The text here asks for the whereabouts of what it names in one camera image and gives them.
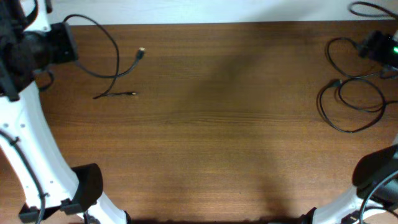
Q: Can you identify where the black USB cable gold plug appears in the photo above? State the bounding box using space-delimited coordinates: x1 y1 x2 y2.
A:
75 47 146 100

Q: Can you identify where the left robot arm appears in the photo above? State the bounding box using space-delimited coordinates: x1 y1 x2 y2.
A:
1 1 131 223

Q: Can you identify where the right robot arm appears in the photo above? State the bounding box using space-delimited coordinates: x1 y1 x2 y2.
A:
296 30 397 223

